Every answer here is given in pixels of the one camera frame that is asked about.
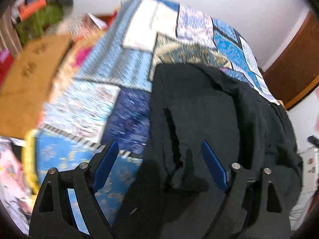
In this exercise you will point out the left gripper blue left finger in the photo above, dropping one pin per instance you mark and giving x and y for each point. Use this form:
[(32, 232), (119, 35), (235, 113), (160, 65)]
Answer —
[(101, 165)]

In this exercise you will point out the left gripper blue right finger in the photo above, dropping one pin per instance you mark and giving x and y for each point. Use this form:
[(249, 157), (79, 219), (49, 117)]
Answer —
[(214, 166)]

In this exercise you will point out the black zip hoodie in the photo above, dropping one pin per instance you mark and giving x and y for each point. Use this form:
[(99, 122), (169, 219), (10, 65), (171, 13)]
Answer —
[(174, 194)]

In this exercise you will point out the blue patchwork bedspread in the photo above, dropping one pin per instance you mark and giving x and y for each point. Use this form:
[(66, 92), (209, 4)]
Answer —
[(108, 97)]

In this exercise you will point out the yellow cloth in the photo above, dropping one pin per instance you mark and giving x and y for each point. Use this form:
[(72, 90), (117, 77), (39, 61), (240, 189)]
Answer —
[(29, 161)]

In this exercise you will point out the wooden wardrobe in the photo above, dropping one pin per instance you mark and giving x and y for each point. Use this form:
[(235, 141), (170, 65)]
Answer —
[(294, 74)]

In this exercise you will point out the red plush toy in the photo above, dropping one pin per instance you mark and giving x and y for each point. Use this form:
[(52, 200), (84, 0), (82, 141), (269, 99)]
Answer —
[(6, 60)]

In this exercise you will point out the green patterned box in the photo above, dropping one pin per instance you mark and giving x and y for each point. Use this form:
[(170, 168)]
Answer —
[(36, 25)]

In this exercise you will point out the striped red curtain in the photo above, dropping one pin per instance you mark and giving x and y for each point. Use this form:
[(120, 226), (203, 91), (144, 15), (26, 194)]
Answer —
[(9, 38)]

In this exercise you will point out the orange box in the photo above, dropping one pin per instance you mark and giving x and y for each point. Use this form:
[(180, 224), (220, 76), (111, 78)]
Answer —
[(26, 10)]

